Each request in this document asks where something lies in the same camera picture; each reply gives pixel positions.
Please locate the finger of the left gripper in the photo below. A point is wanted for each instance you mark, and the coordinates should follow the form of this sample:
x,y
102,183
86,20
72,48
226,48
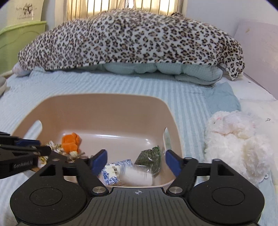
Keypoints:
x,y
40,150
27,142

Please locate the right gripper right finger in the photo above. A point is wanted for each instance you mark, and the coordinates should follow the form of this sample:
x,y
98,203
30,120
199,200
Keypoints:
x,y
183,170

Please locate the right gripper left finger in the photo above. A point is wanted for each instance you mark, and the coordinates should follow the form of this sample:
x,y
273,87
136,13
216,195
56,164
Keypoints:
x,y
88,171

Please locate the floral white scrunchie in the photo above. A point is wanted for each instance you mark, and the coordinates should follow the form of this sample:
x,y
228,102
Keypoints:
x,y
57,148

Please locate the blue white tissue pack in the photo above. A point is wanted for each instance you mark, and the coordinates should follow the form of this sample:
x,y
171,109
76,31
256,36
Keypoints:
x,y
111,172

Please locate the orange plush sock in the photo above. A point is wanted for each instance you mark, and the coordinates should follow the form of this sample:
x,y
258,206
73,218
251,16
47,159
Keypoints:
x,y
71,143

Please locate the green dried herb bag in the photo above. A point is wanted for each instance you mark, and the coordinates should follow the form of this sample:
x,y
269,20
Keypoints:
x,y
150,160

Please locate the white card box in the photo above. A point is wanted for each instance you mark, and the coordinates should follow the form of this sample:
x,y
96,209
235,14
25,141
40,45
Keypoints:
x,y
133,176

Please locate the brown hair clip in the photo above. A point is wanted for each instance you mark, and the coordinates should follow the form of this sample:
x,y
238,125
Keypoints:
x,y
81,155

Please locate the white fluffy plush toy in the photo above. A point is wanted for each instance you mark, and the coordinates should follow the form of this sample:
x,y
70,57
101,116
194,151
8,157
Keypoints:
x,y
246,140

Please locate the beige plastic storage bin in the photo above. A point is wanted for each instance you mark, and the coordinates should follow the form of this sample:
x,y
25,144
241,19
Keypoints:
x,y
124,125

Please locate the grey plush toy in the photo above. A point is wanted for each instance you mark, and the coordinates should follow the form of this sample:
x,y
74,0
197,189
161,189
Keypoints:
x,y
3,85

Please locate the teal quilted comforter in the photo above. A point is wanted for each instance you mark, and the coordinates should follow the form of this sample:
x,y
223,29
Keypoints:
x,y
194,73

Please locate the green plastic storage box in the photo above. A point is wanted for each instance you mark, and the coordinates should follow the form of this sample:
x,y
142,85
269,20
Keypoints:
x,y
16,37

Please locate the leopard print blanket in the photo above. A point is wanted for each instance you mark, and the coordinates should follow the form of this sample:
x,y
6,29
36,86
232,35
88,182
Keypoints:
x,y
133,36

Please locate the white carton with print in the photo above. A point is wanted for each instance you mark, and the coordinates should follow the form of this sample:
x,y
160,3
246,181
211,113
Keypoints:
x,y
21,11

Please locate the cream curtain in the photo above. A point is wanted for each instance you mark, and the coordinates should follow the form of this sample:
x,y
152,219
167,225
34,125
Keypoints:
x,y
89,8

